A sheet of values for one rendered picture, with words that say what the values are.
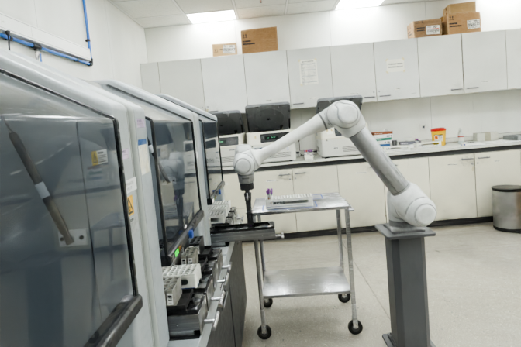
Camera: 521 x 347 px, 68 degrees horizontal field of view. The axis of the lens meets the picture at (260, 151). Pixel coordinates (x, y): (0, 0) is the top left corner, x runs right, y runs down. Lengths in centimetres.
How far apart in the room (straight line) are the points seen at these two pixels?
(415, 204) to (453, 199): 290
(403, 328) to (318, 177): 234
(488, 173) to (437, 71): 130
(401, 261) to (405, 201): 41
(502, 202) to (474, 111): 138
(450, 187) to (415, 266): 261
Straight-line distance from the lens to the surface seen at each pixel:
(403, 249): 228
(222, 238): 208
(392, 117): 521
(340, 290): 259
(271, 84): 464
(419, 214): 201
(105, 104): 93
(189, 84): 473
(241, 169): 186
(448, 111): 547
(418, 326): 248
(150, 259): 112
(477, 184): 499
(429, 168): 473
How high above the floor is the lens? 136
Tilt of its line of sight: 4 degrees down
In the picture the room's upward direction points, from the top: 5 degrees counter-clockwise
